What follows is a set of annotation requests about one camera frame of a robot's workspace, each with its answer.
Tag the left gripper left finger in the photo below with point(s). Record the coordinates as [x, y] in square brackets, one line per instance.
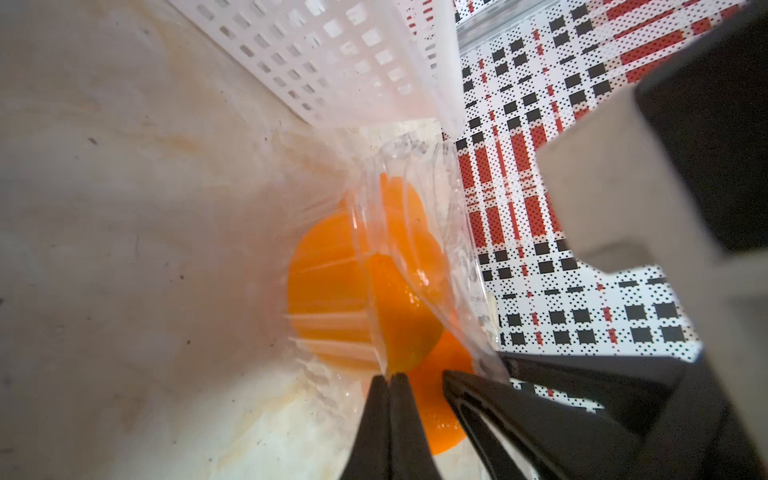
[370, 456]

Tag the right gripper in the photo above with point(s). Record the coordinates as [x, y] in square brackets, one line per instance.
[697, 435]

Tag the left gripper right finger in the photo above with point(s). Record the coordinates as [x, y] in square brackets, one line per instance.
[409, 450]

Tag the orange one container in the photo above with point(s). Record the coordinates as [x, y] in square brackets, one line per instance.
[360, 295]

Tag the clear clamshell container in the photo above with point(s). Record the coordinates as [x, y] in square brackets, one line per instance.
[429, 164]

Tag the white plastic basket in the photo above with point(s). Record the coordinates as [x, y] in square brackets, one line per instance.
[345, 63]

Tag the orange three container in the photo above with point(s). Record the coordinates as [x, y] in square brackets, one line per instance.
[442, 429]

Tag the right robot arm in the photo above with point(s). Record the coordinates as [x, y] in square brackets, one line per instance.
[614, 162]

